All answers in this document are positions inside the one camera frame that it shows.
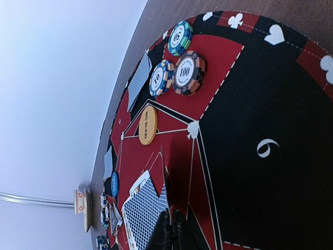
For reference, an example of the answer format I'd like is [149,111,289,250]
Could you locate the blue white poker chip stack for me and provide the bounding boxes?
[96,235,110,250]

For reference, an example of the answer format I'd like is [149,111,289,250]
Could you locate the round wooden plate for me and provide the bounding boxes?
[83,188,93,233]

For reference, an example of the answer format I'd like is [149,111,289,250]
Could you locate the brown hundred chip sector eight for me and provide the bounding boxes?
[172,51,207,96]

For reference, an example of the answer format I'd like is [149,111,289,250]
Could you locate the green fifty chips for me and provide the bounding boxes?
[100,207,109,229]

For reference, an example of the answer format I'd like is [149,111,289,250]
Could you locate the left aluminium frame post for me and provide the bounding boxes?
[1,192,74,209]

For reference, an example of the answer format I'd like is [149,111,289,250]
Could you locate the single green fifty chip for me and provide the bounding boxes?
[168,20,193,56]

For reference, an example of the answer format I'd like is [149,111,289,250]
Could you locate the orange big blind button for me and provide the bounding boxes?
[138,106,158,145]

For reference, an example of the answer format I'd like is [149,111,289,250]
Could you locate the blue small blind button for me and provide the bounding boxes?
[111,171,120,197]

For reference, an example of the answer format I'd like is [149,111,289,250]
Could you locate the face-down community card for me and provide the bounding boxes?
[157,165,172,227]
[122,178,159,249]

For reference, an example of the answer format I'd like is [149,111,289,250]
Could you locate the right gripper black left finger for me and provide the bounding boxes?
[148,210,172,250]

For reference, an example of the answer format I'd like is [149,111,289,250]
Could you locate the round red black poker mat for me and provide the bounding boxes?
[110,11,332,249]

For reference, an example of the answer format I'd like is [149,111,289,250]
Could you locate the dealt card sector five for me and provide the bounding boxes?
[103,147,113,182]

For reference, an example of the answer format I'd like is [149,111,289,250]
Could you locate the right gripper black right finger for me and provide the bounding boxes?
[173,209,208,249]

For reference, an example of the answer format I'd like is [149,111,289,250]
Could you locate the black triangle all-in marker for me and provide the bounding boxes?
[109,203,123,235]

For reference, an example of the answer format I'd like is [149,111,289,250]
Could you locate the brown hundred chips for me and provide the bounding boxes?
[100,193,108,209]

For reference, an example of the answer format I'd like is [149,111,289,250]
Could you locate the dealt card sector seven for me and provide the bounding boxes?
[127,52,152,111]

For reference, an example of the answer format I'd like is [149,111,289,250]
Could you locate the blue ten chips sector eight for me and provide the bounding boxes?
[149,59,174,97]

